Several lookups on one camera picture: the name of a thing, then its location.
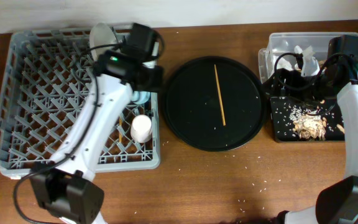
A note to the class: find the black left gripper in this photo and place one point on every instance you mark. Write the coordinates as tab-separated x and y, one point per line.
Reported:
153	81

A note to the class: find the white napkin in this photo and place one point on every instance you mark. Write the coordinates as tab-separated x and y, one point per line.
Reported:
301	63

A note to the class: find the grey round plate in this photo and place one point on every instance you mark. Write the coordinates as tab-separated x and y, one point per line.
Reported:
101	34

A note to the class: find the light blue plastic cup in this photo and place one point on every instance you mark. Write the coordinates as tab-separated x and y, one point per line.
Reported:
140	97

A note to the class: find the food leftovers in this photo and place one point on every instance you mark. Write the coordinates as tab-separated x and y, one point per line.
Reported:
322	122

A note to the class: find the wooden chopstick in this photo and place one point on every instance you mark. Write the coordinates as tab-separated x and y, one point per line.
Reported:
219	95
120	134

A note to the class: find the pink plastic cup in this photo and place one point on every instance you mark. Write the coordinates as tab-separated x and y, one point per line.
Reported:
141	128

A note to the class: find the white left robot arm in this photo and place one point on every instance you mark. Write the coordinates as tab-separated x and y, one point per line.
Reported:
64	185

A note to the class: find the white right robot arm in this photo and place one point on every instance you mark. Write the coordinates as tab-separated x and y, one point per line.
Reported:
339	202

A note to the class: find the grey dishwasher rack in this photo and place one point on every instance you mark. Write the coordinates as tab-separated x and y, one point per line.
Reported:
46	81

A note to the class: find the black rectangular bin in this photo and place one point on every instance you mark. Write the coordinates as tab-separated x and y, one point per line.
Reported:
277	114

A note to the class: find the clear plastic bin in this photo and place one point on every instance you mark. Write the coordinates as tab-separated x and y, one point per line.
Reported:
294	42

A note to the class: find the round black tray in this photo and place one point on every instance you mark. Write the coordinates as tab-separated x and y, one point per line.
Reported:
191	109

